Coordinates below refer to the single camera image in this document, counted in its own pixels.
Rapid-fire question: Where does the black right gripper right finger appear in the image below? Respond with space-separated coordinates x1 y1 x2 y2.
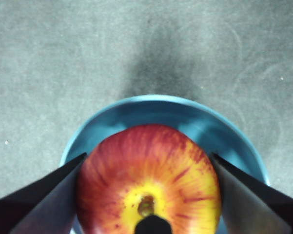
211 152 293 234

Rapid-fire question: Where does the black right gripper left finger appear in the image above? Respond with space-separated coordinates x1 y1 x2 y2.
0 152 88 234

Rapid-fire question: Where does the red apple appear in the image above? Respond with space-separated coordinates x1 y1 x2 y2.
75 123 222 234

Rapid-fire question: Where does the blue bowl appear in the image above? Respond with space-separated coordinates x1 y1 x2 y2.
59 94 271 234

